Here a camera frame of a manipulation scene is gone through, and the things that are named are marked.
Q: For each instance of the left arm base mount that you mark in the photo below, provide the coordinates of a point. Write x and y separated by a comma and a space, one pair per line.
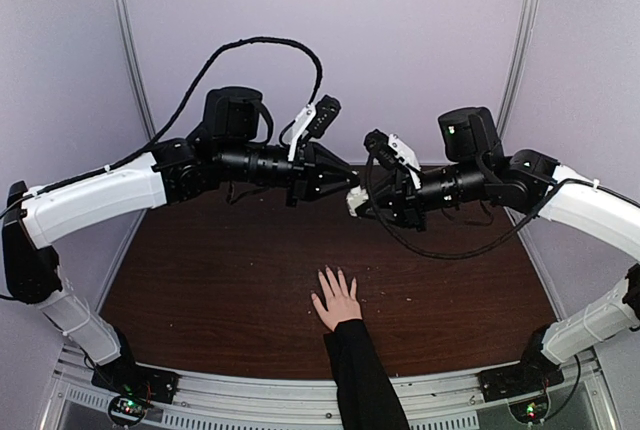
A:
137, 390

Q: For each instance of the white nail polish bottle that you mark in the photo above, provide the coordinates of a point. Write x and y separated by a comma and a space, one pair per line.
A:
357, 200

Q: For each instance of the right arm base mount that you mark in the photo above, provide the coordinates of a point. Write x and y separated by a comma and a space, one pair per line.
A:
523, 387

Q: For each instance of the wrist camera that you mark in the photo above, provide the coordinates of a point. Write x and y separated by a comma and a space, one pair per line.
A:
310, 123
392, 152

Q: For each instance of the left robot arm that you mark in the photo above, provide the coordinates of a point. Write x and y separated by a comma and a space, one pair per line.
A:
222, 148

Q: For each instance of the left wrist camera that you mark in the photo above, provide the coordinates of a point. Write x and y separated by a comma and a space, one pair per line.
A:
310, 123

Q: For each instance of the right aluminium corner post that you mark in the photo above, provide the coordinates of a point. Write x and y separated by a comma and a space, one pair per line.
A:
522, 41

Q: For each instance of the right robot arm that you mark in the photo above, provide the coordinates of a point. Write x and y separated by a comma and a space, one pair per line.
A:
527, 182

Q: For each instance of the left aluminium corner post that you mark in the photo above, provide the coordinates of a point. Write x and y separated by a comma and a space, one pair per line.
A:
133, 68

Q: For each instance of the aluminium corner post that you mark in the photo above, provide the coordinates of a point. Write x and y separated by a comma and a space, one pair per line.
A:
522, 41
133, 68

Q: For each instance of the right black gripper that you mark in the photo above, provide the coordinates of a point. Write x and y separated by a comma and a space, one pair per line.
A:
400, 196

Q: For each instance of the person's hand on table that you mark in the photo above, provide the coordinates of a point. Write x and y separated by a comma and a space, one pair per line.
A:
339, 301

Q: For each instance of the black sleeved forearm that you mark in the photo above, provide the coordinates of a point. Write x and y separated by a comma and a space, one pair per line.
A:
365, 396

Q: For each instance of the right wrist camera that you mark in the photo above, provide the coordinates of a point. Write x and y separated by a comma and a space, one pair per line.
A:
392, 152

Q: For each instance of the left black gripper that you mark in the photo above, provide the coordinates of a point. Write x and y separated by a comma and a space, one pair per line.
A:
310, 162

